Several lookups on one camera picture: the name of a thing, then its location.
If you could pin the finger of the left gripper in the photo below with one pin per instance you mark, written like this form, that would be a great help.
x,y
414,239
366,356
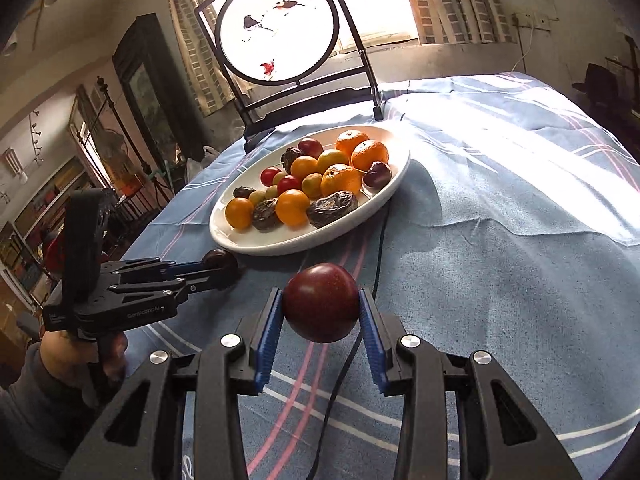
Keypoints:
x,y
218,279
187,267

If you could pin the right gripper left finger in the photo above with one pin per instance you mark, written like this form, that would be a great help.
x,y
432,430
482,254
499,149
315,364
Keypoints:
x,y
139,433

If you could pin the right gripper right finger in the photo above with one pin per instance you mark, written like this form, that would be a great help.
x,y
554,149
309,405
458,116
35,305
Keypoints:
x,y
460,412

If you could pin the small green yellow fruit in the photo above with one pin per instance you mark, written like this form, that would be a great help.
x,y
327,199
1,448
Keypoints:
x,y
257,196

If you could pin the small orange tangerine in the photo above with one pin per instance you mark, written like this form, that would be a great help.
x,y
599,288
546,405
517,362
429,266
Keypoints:
x,y
291,208

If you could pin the dark red plum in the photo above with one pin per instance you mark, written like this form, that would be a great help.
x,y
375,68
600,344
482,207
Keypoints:
x,y
321,303

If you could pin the red cherry tomato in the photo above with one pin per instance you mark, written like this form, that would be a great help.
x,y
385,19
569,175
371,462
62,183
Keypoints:
x,y
288,183
267,175

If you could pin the yellow orange fruit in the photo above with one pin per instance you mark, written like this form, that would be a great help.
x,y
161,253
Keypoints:
x,y
331,157

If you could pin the large orange mandarin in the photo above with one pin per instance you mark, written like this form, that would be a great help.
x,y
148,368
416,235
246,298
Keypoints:
x,y
367,153

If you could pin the dark wrinkled passion fruit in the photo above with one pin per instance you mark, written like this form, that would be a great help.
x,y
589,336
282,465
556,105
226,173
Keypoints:
x,y
264,216

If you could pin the person left hand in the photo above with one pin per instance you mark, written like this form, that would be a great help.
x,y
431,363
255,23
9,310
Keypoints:
x,y
67,358

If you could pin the white oval plate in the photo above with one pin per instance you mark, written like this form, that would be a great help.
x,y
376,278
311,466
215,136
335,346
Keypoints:
x,y
329,217

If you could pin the dark framed painting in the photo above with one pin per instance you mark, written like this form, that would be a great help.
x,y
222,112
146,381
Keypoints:
x,y
156,94

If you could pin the round bird screen stand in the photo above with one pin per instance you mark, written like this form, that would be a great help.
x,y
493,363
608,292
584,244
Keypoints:
x,y
287,59

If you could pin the left checkered curtain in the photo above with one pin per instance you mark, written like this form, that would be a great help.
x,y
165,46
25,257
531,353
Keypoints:
x,y
211,91

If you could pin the checkered curtain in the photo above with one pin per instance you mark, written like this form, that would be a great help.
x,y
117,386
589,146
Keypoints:
x,y
211,91
461,22

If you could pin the right checkered curtain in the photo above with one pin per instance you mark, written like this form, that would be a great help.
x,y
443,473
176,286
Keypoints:
x,y
461,22

